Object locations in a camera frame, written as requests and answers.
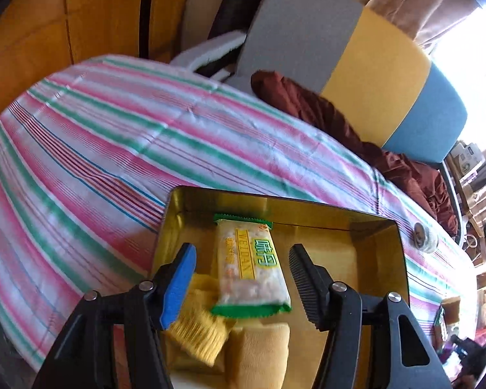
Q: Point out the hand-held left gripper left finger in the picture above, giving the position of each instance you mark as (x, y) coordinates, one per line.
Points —
(180, 287)

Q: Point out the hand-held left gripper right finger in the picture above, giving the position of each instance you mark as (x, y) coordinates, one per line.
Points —
(303, 283)

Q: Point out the gold tin box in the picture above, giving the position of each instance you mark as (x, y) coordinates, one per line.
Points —
(336, 251)

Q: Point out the green yellow snack packet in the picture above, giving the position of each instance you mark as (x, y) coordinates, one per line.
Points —
(247, 267)

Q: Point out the yellow sponge block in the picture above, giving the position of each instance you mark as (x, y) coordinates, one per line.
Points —
(259, 356)

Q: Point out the wooden side table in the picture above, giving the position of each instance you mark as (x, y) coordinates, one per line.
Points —
(482, 210)

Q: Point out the striped tablecloth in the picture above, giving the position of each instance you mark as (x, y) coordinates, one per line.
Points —
(145, 129)

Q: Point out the maroon cloth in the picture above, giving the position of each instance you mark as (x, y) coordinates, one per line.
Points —
(332, 117)

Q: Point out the white printed box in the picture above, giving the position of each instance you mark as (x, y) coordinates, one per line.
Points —
(467, 160)

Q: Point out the grey yellow blue sofa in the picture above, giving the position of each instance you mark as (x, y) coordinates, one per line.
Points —
(380, 81)

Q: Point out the bright window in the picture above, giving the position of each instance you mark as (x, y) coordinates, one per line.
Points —
(469, 69)

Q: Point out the wooden wardrobe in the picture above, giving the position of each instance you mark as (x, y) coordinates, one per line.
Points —
(85, 20)

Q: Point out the beige patterned curtain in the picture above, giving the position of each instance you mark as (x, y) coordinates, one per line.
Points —
(421, 12)

